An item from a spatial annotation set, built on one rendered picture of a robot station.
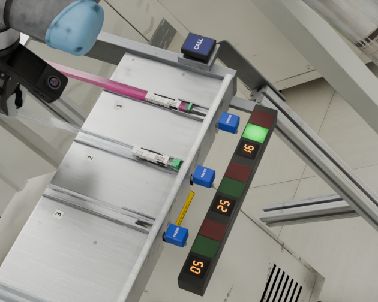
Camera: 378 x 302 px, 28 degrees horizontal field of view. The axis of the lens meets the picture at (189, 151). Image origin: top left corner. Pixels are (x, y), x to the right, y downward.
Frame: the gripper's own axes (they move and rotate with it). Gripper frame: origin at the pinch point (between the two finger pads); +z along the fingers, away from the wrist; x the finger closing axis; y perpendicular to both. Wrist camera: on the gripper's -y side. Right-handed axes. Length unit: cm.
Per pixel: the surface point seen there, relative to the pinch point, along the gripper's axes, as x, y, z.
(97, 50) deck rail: -19.0, -5.4, 2.7
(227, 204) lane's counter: 2.7, -38.1, -4.6
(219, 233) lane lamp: 7.9, -38.8, -4.8
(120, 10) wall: -162, 48, 180
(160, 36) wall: -166, 27, 192
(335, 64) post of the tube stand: -47, -47, 15
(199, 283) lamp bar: 16.3, -39.0, -4.7
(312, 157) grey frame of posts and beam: -21, -49, 11
